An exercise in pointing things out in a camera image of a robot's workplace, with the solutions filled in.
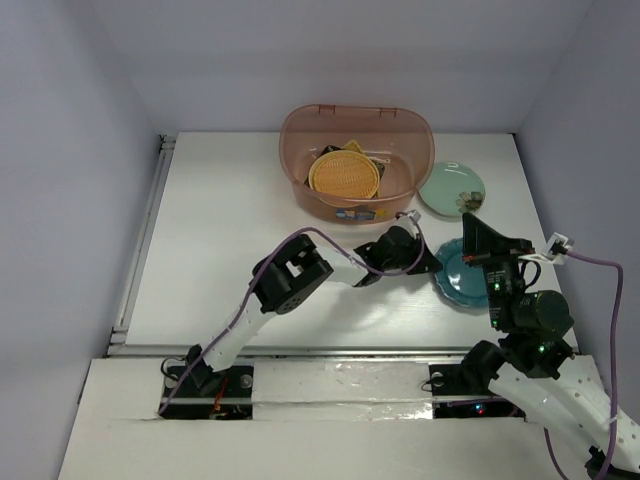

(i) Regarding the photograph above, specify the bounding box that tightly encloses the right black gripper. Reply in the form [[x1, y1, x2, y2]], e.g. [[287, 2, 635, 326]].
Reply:
[[459, 210, 533, 327]]

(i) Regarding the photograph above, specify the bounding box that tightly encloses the teal scalloped plate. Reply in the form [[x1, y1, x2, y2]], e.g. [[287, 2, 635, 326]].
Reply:
[[434, 238, 488, 309]]

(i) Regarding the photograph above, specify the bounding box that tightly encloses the light green floral plate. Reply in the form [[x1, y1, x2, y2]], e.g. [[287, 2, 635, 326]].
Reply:
[[419, 162, 486, 217]]

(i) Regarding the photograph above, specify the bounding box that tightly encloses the black square floral plate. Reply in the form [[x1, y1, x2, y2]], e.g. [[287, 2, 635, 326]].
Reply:
[[303, 143, 392, 199]]

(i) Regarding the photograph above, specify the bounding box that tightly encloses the yellow round plate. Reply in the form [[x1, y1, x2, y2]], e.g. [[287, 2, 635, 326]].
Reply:
[[307, 150, 382, 200]]

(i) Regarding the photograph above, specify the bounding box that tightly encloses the round woven basket plate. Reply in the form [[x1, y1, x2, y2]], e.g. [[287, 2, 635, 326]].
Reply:
[[312, 153, 380, 197]]

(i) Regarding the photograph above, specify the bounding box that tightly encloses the fan-shaped woven plate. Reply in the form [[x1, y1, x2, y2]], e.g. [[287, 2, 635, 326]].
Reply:
[[342, 140, 386, 198]]

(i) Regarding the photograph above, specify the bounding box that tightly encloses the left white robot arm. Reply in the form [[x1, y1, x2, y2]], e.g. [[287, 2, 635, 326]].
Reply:
[[179, 217, 443, 396]]

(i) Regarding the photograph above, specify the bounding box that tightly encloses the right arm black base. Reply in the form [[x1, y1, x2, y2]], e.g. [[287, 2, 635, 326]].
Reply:
[[427, 364, 499, 398]]

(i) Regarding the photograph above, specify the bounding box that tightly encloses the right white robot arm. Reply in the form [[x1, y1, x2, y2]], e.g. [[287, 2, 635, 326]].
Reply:
[[460, 213, 639, 479]]

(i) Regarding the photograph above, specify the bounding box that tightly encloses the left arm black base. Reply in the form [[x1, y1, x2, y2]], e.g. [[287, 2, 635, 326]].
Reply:
[[160, 365, 254, 421]]

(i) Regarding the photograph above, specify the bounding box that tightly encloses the pink translucent plastic bin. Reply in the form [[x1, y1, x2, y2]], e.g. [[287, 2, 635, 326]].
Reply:
[[279, 104, 435, 225]]

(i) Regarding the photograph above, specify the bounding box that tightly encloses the white foam front board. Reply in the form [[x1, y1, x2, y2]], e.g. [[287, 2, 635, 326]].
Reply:
[[57, 353, 636, 480]]

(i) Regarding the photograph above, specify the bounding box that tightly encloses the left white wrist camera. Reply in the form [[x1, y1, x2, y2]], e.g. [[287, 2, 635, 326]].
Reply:
[[393, 210, 421, 236]]

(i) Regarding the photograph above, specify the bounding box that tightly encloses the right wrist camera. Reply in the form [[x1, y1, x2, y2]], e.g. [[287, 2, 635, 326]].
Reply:
[[519, 232, 574, 265]]

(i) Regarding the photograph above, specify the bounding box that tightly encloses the aluminium table rail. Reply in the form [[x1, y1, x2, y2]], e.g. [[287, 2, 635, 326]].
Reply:
[[104, 135, 177, 357]]

